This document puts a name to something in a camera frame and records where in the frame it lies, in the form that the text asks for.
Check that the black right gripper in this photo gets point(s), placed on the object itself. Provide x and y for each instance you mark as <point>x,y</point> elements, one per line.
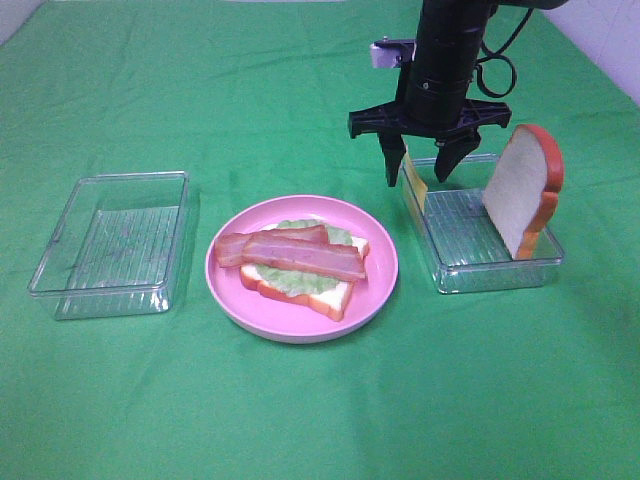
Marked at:
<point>455,139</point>

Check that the yellow cheese slice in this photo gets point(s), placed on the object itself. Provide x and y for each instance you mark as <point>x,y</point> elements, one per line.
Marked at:
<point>418,186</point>

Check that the bread slice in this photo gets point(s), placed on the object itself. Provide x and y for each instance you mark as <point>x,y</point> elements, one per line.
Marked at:
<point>523,192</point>
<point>331,303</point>

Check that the bacon strip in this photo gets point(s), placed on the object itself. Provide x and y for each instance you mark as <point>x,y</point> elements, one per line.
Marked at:
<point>342,262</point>
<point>228,247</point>

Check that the green lettuce leaf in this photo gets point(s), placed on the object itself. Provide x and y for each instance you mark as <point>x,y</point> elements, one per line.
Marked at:
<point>293,282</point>

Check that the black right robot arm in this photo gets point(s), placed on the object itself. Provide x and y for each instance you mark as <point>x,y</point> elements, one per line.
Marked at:
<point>436,69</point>

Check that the right clear plastic tray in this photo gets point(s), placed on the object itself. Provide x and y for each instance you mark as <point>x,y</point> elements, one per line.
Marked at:
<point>463,250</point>

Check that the clear plastic tray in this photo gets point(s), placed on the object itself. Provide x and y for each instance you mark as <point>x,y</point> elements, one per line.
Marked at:
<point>463,250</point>
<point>116,248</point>

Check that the green tablecloth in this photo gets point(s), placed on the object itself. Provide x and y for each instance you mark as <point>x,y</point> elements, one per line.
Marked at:
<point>251,100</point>

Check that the pink round plate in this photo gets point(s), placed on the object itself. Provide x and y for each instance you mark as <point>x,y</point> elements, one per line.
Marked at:
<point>290,323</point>

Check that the left clear plastic tray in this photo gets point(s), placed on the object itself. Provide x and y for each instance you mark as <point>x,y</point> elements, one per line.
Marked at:
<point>116,248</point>

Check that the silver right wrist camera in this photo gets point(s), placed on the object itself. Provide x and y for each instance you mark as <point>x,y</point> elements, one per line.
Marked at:
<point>391,53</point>

